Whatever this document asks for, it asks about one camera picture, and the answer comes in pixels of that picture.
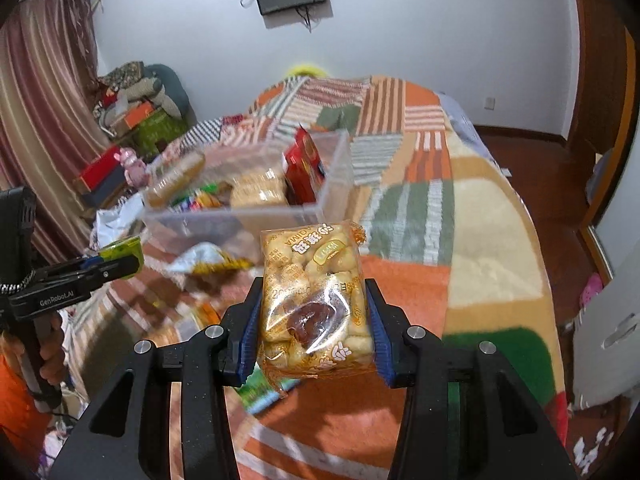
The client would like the orange cardboard box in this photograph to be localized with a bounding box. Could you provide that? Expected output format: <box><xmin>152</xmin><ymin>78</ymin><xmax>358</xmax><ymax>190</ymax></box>
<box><xmin>117</xmin><ymin>102</ymin><xmax>157</xmax><ymax>132</ymax></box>

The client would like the person's left hand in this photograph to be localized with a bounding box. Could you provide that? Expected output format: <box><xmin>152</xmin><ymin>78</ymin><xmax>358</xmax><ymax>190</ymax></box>
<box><xmin>37</xmin><ymin>310</ymin><xmax>69</xmax><ymax>392</ymax></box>

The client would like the yellow ring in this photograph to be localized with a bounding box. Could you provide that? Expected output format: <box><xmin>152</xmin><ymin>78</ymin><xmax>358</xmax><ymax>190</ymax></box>
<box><xmin>286</xmin><ymin>63</ymin><xmax>332</xmax><ymax>79</ymax></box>

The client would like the clear plastic container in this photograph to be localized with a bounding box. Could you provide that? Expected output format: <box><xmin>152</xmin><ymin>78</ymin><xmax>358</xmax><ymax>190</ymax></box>
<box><xmin>142</xmin><ymin>129</ymin><xmax>354</xmax><ymax>252</ymax></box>

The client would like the long green snack packet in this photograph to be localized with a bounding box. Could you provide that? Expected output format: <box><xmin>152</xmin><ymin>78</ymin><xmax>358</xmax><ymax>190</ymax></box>
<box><xmin>170</xmin><ymin>187</ymin><xmax>221</xmax><ymax>212</ymax></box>

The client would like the small green snack packet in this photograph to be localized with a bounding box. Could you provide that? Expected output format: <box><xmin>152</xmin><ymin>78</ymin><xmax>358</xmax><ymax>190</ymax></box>
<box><xmin>239</xmin><ymin>365</ymin><xmax>302</xmax><ymax>414</ymax></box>
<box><xmin>97</xmin><ymin>238</ymin><xmax>146</xmax><ymax>272</ymax></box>

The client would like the square brown cake packet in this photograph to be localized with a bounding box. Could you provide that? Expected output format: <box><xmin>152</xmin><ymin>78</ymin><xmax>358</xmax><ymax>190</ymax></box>
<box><xmin>230</xmin><ymin>172</ymin><xmax>289</xmax><ymax>209</ymax></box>

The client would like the white yellow snack packet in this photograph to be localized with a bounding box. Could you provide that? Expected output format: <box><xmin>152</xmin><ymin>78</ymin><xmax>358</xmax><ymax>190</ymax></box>
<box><xmin>165</xmin><ymin>242</ymin><xmax>254</xmax><ymax>277</ymax></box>

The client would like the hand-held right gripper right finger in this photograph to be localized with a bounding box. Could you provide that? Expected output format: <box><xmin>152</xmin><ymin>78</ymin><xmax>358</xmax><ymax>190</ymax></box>
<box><xmin>362</xmin><ymin>277</ymin><xmax>581</xmax><ymax>480</ymax></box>

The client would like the red snack packet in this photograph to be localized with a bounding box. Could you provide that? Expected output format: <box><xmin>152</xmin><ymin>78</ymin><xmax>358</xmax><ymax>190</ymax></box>
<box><xmin>284</xmin><ymin>127</ymin><xmax>326</xmax><ymax>206</ymax></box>

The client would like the checkered patchwork quilt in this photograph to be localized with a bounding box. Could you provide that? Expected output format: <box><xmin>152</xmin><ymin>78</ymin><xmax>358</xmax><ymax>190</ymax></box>
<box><xmin>165</xmin><ymin>114</ymin><xmax>253</xmax><ymax>162</ymax></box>

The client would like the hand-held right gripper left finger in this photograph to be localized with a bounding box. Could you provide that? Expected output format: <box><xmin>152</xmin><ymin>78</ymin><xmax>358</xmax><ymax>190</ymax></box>
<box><xmin>47</xmin><ymin>275</ymin><xmax>264</xmax><ymax>480</ymax></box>

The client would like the striped brown curtain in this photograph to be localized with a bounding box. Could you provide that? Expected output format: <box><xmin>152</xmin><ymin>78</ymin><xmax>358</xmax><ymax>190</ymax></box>
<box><xmin>0</xmin><ymin>0</ymin><xmax>109</xmax><ymax>263</ymax></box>

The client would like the white printed bed sheet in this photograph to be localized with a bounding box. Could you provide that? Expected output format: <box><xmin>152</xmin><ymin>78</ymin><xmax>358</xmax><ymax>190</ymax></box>
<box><xmin>439</xmin><ymin>91</ymin><xmax>503</xmax><ymax>173</ymax></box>

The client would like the pink slipper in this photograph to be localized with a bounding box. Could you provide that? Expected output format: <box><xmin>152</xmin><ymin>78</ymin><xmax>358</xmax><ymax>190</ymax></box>
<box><xmin>580</xmin><ymin>272</ymin><xmax>609</xmax><ymax>312</ymax></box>

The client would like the white plastic bag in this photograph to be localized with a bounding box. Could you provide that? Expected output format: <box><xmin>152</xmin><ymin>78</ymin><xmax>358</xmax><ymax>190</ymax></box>
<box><xmin>91</xmin><ymin>199</ymin><xmax>149</xmax><ymax>247</ymax></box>

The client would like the floral cloth bundle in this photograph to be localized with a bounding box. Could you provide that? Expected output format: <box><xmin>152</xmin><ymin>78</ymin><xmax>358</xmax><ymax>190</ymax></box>
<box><xmin>99</xmin><ymin>61</ymin><xmax>147</xmax><ymax>92</ymax></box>

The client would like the small biscuit bag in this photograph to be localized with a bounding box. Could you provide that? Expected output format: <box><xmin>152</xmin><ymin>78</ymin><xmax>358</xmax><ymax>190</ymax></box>
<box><xmin>257</xmin><ymin>220</ymin><xmax>377</xmax><ymax>387</ymax></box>

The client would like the pink plush toy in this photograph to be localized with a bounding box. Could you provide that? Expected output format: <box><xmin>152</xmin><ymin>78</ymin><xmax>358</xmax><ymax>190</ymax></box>
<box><xmin>117</xmin><ymin>147</ymin><xmax>152</xmax><ymax>187</ymax></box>

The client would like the wooden door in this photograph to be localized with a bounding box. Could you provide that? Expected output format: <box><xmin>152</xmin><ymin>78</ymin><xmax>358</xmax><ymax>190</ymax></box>
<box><xmin>569</xmin><ymin>0</ymin><xmax>637</xmax><ymax>153</ymax></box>

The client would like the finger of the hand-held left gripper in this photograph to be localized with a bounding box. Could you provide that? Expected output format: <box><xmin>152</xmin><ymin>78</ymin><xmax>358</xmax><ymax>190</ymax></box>
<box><xmin>45</xmin><ymin>256</ymin><xmax>142</xmax><ymax>295</ymax></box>
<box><xmin>31</xmin><ymin>255</ymin><xmax>113</xmax><ymax>282</ymax></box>

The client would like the white pink sliding wardrobe door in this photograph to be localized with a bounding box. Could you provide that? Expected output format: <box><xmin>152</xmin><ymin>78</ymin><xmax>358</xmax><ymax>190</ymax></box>
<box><xmin>580</xmin><ymin>35</ymin><xmax>640</xmax><ymax>283</ymax></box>

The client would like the long brown cake packet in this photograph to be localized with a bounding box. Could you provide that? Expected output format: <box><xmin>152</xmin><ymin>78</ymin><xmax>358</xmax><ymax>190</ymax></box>
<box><xmin>145</xmin><ymin>152</ymin><xmax>207</xmax><ymax>209</ymax></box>

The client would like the grey stuffed toy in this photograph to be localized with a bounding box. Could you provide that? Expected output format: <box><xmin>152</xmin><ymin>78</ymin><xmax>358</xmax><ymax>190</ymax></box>
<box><xmin>142</xmin><ymin>64</ymin><xmax>192</xmax><ymax>122</ymax></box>

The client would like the striped patchwork blanket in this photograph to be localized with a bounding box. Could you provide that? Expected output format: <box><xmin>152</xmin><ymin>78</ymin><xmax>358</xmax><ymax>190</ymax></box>
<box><xmin>65</xmin><ymin>75</ymin><xmax>572</xmax><ymax>480</ymax></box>

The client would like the black monitor cable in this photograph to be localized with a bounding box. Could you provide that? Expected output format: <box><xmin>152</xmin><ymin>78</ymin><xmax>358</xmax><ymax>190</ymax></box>
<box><xmin>295</xmin><ymin>6</ymin><xmax>322</xmax><ymax>34</ymax></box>

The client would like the red box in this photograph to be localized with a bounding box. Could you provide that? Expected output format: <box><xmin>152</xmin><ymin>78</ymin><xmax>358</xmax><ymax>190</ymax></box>
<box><xmin>75</xmin><ymin>147</ymin><xmax>124</xmax><ymax>194</ymax></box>

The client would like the dark box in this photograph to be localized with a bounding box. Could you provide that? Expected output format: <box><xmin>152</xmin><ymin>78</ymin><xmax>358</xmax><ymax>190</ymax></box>
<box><xmin>81</xmin><ymin>175</ymin><xmax>132</xmax><ymax>209</ymax></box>

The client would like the white cabinet with stickers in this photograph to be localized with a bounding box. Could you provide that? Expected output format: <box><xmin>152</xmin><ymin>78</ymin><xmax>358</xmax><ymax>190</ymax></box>
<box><xmin>571</xmin><ymin>240</ymin><xmax>640</xmax><ymax>409</ymax></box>

